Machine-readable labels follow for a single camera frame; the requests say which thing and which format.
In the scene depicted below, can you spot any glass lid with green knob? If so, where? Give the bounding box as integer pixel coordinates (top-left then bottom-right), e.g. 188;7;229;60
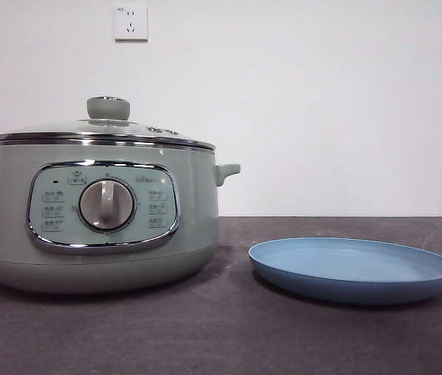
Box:
0;95;216;152

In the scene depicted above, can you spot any sage green electric steamer pot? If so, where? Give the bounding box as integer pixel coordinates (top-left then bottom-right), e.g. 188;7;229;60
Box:
0;142;241;295

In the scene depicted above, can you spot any blue round plate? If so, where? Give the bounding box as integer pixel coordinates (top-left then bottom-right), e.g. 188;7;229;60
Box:
248;235;442;305

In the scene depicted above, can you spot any white wall socket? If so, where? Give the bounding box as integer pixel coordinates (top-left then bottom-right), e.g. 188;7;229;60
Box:
114;5;149;43

